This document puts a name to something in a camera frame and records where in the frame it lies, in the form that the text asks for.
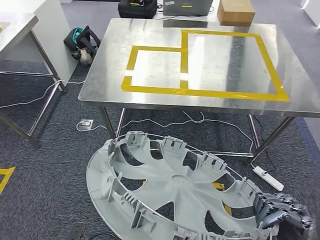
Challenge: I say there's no black bag teal lining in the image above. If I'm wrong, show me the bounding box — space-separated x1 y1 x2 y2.
63 25 101 62

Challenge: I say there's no yellow double rectangle tape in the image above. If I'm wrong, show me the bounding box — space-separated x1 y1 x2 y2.
121 29 290 103

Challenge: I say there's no black floor cable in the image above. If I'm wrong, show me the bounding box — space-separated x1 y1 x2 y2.
253 115 278 170

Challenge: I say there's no white power strip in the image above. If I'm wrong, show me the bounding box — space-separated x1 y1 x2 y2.
252 165 285 192

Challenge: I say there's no brown cardboard box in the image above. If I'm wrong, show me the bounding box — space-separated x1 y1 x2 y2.
217 0 256 27

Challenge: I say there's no black carry case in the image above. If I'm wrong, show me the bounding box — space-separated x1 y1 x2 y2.
118 0 158 20

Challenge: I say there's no black robot lower body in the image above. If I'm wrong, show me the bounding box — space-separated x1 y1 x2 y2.
67 222 85 240

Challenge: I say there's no white lit display block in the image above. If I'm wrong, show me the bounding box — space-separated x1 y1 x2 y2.
301 0 320 27

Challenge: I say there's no grey laptop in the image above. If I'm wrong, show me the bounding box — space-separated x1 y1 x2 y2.
162 0 214 17

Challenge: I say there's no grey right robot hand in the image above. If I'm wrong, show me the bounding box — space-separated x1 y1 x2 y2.
252 192 315 240

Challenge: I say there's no stainless steel workbench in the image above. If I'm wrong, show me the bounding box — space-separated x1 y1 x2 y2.
78 18 320 167

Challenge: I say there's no black robot tether cable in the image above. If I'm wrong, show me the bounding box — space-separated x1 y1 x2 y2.
88 232 118 240

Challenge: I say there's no floor socket with plug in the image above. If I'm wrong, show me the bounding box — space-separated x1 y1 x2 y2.
75 119 94 132

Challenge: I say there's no yellow floor marking tape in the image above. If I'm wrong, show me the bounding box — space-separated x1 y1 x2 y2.
0 166 16 195
212 181 232 216

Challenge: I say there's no beige furry charm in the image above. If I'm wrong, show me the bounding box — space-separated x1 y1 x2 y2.
72 46 94 67

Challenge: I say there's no stainless steel side table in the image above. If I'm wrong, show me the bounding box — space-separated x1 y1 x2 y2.
0 12 68 149

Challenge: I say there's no grey plastic wheel hubcap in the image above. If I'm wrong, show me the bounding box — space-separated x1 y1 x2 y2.
85 130 281 240

